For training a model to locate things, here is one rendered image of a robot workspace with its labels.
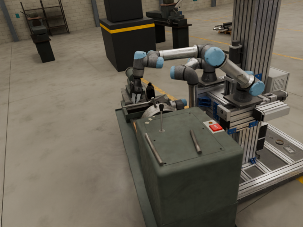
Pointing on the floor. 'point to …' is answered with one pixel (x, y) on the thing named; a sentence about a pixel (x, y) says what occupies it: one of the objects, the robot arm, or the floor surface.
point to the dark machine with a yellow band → (126, 32)
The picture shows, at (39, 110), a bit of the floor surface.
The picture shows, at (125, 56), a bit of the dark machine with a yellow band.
